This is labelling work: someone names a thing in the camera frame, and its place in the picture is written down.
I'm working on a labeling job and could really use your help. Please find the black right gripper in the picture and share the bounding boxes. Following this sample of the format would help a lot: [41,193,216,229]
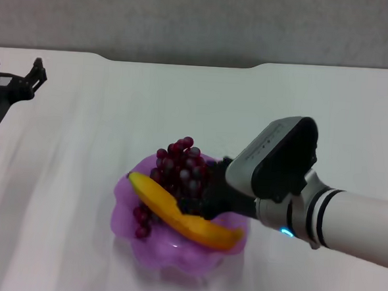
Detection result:
[175,153,264,225]

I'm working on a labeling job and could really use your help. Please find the yellow banana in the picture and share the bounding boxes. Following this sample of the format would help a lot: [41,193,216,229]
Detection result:
[124,171,248,253]

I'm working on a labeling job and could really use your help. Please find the dark red grape bunch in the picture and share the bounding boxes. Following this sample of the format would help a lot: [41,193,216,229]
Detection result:
[131,133,216,244]

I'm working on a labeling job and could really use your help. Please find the purple translucent wavy bowl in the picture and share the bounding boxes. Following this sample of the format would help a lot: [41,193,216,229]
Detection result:
[107,149,256,282]

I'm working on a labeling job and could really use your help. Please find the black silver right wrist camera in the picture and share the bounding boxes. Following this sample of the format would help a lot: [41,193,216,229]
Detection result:
[224,111,321,207]

